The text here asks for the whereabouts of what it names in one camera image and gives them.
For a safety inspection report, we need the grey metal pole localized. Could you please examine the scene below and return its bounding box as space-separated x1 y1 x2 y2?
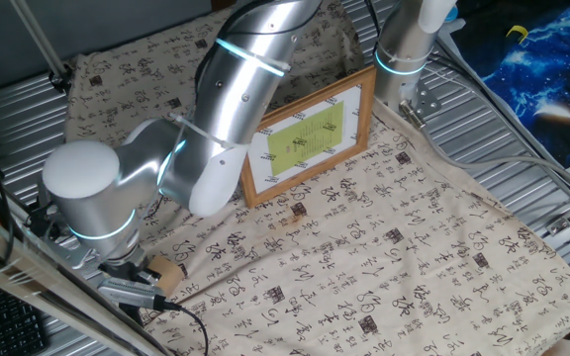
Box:
8 0 68 80

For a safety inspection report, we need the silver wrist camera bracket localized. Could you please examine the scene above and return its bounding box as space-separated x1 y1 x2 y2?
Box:
30 231 101 271

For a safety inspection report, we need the black keyboard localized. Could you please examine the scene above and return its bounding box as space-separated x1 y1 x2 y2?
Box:
0 279 51 356

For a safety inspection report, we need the black camera cable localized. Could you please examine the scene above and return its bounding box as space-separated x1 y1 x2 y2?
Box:
163 300 211 356

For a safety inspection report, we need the blue galaxy print mat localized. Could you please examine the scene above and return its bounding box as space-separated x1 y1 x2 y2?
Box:
450 3 570 169

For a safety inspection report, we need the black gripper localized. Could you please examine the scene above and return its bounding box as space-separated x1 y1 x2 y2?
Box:
99 257 162 287

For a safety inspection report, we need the silver base mounting plate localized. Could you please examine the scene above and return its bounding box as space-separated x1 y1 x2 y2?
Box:
397 78 442 131

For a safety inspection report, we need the grey base cable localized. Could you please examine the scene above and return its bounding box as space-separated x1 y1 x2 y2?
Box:
415 117 570 200

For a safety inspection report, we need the beige calligraphy print cloth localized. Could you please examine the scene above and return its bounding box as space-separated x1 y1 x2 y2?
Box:
63 0 570 356

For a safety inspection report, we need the wooden picture frame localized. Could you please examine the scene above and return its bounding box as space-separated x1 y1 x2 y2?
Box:
238 64 378 209

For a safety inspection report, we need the grey depth camera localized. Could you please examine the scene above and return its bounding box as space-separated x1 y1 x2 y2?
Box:
97 277 167 327

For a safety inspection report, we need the light wooden block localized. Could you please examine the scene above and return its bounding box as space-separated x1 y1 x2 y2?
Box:
145 255 185 298

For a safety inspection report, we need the aluminium frame bar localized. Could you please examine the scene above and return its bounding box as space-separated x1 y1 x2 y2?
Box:
0 200 167 356

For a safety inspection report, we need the black pole clamp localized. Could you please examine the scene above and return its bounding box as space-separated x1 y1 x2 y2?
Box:
48 61 76 94

